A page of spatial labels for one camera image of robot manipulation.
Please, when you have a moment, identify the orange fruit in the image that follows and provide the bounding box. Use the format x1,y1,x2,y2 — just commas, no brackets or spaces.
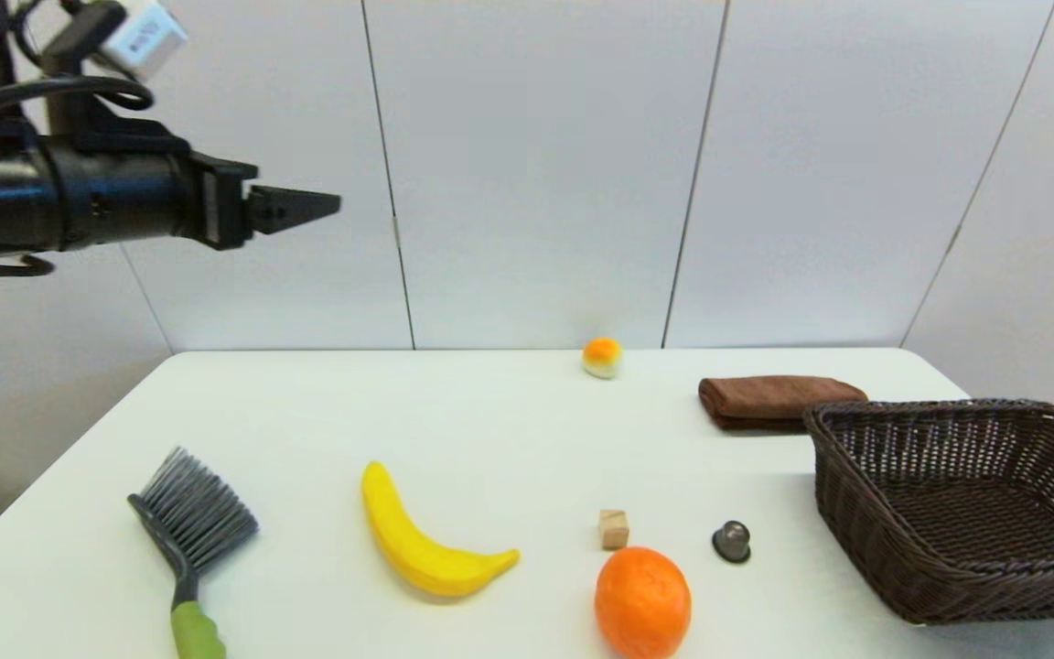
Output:
594,546,693,659

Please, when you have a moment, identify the orange and white toy bun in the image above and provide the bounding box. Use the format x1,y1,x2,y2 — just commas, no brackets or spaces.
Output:
582,338,624,380

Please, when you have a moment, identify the yellow banana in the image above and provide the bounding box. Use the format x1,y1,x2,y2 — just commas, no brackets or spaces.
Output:
361,461,522,599

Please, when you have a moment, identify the folded brown cloth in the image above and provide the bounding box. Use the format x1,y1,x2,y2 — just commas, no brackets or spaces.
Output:
697,375,868,433

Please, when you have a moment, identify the dark brown wicker basket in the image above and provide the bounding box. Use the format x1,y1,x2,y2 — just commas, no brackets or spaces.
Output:
802,398,1054,626

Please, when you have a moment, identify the black camera cable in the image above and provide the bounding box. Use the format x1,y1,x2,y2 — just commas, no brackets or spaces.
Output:
0,76,155,138

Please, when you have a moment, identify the white cable connector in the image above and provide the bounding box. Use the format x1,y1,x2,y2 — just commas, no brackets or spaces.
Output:
102,0,189,83

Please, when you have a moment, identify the grey brush with green handle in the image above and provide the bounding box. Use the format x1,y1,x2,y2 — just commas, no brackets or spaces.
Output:
127,447,261,659

